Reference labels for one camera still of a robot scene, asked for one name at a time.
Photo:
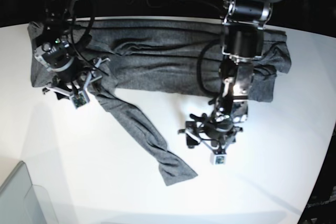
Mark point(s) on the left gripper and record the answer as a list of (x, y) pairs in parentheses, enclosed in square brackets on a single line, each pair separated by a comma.
[(217, 133)]

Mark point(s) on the grey t-shirt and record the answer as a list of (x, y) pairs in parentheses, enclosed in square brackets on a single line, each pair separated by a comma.
[(153, 55)]

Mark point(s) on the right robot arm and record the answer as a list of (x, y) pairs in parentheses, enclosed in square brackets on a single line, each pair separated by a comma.
[(57, 50)]

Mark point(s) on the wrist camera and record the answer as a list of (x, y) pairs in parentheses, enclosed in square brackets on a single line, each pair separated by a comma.
[(217, 159), (80, 99)]

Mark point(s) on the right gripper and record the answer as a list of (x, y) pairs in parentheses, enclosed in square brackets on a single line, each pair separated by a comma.
[(73, 83)]

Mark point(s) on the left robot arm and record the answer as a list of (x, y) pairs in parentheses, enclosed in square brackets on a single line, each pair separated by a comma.
[(241, 42)]

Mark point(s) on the translucent grey tray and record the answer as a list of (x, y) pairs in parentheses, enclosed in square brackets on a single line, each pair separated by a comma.
[(24, 202)]

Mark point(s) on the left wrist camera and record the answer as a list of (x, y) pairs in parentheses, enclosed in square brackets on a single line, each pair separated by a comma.
[(217, 159)]

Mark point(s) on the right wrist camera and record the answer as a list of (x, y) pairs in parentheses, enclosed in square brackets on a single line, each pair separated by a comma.
[(80, 99)]

